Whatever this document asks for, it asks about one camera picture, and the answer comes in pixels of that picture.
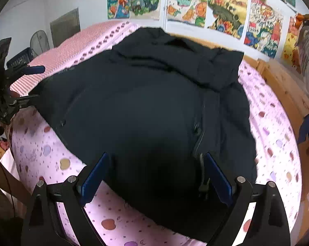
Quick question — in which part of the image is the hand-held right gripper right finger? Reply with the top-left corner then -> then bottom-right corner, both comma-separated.
204,152 -> 291,246

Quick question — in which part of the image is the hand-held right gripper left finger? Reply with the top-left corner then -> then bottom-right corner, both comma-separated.
21,152 -> 110,246

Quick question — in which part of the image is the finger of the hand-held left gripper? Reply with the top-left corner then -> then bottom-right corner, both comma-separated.
10,94 -> 40,110
8,65 -> 45,81

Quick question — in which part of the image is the black padded jacket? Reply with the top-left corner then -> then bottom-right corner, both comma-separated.
28,27 -> 259,244

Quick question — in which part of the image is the black plastic crate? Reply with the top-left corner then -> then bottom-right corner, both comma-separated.
6,47 -> 33,69

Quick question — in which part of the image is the standing fan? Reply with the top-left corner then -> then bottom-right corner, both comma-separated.
30,30 -> 50,57

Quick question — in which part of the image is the pink checkered pillow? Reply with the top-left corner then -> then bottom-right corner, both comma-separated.
10,20 -> 140,98

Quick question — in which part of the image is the pink apple print bedsheet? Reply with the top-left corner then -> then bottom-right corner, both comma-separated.
10,20 -> 302,246

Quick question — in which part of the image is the dark blue cloth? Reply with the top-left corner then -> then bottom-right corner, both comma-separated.
298,110 -> 309,144

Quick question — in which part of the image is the yellow cartoon drawing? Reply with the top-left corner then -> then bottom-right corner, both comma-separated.
281,15 -> 305,67

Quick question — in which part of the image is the city tower drawing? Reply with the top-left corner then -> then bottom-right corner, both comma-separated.
244,0 -> 284,59

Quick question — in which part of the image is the drink cup turtle drawing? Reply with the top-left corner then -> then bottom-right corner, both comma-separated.
167,0 -> 209,27

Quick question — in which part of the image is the landscape bridge drawing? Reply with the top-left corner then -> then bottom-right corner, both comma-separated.
207,0 -> 249,40

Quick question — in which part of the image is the orange cloth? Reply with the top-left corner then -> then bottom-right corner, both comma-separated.
295,13 -> 309,31

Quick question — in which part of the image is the wooden wall panel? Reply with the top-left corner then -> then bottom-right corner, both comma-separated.
50,8 -> 81,48

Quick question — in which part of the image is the wooden bed frame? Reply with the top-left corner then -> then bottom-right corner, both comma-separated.
167,31 -> 309,246

